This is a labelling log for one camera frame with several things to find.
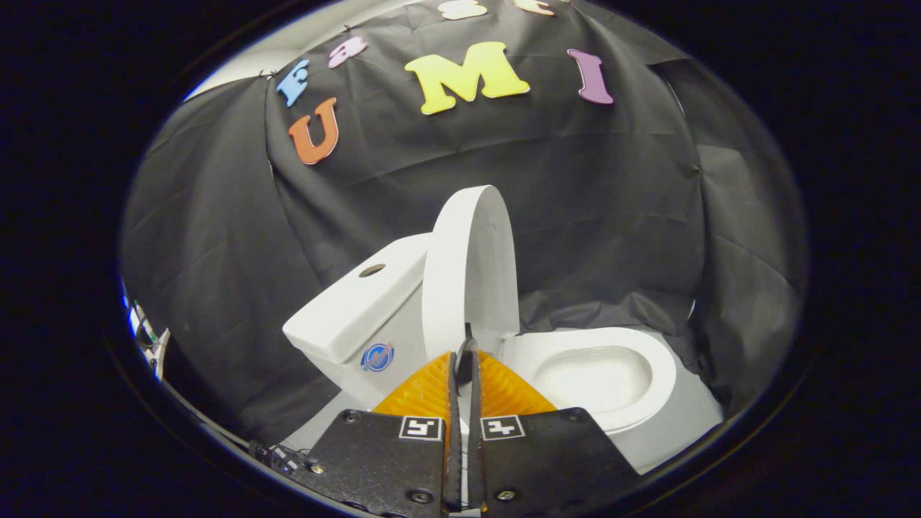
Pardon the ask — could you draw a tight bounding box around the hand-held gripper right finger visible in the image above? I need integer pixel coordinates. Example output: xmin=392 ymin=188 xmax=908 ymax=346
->
xmin=468 ymin=351 xmax=641 ymax=515

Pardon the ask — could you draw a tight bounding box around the white wall shelf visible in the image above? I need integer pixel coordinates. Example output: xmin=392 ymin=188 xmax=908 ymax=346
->
xmin=126 ymin=288 xmax=171 ymax=380

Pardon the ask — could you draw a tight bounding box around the black backdrop cloth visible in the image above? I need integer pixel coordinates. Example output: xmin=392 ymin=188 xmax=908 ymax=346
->
xmin=121 ymin=0 xmax=810 ymax=443

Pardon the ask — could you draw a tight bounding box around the white toilet lid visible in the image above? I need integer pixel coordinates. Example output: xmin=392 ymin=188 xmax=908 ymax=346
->
xmin=422 ymin=185 xmax=520 ymax=386

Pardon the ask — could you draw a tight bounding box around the white ceramic toilet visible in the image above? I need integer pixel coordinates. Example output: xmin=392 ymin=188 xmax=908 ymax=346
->
xmin=283 ymin=232 xmax=724 ymax=474

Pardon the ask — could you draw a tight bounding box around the black electronic device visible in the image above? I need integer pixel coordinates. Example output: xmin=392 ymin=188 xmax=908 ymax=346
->
xmin=248 ymin=440 xmax=319 ymax=476

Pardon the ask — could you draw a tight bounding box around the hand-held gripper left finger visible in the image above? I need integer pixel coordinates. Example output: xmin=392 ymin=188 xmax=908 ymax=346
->
xmin=302 ymin=351 xmax=463 ymax=515

